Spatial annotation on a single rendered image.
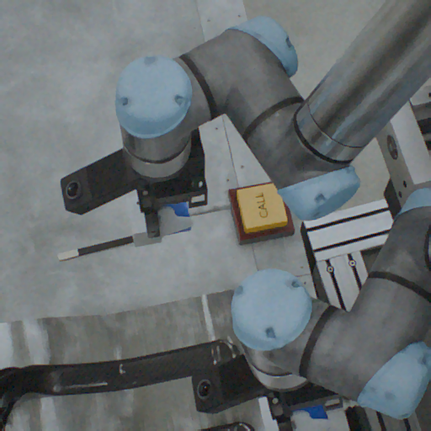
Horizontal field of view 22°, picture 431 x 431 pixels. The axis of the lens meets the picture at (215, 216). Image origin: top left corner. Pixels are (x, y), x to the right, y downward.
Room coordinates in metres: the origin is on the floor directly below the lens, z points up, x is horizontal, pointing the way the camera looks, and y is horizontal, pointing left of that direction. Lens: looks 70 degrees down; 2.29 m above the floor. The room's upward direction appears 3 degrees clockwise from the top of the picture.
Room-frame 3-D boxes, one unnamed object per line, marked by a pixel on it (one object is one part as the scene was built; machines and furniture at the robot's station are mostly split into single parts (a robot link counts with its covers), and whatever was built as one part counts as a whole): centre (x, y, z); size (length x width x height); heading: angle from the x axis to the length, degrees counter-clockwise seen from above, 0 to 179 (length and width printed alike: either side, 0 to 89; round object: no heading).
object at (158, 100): (0.50, 0.07, 1.25); 0.09 x 0.08 x 0.11; 124
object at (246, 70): (0.54, -0.03, 1.25); 0.11 x 0.11 x 0.08; 34
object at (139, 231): (0.51, 0.05, 0.93); 0.13 x 0.05 x 0.05; 105
